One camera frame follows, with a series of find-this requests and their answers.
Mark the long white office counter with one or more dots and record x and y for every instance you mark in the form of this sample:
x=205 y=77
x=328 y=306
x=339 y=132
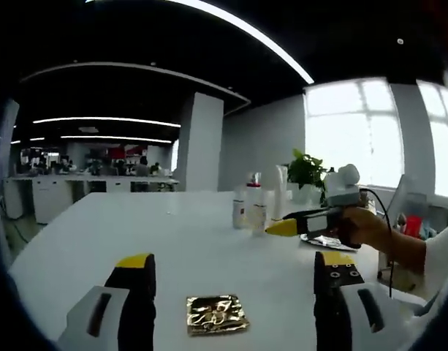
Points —
x=48 y=197

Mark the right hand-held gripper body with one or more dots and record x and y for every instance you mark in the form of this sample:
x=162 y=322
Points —
x=340 y=186

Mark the person's right hand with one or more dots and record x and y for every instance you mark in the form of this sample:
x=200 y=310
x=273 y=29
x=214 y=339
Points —
x=373 y=230

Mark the large bright window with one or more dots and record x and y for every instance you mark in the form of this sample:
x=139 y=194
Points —
x=348 y=139

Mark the red collar skincare bottle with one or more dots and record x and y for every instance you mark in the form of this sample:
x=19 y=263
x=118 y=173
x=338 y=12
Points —
x=253 y=184

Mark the tall white skincare tube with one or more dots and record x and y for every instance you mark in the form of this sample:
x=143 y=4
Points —
x=284 y=190

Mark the silver foil skincare sachet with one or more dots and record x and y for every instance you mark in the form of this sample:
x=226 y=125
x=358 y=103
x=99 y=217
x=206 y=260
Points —
x=318 y=241

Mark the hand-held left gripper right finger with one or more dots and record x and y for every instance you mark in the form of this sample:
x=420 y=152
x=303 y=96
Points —
x=333 y=303

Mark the white office chair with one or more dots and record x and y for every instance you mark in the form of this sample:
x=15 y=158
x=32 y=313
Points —
x=410 y=197

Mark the white square pillar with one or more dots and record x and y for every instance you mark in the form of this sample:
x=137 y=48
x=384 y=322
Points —
x=201 y=146

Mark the red container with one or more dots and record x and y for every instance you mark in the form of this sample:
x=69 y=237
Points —
x=413 y=225

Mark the gold foil skincare sachet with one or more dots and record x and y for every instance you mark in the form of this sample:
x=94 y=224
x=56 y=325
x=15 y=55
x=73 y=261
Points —
x=216 y=314

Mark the green plant in white pot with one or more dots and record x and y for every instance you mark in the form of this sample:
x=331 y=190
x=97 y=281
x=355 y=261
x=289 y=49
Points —
x=304 y=168

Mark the white curved ceiling track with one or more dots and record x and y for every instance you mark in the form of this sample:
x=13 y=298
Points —
x=114 y=64

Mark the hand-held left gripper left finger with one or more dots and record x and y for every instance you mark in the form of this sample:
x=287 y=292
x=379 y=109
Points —
x=139 y=303

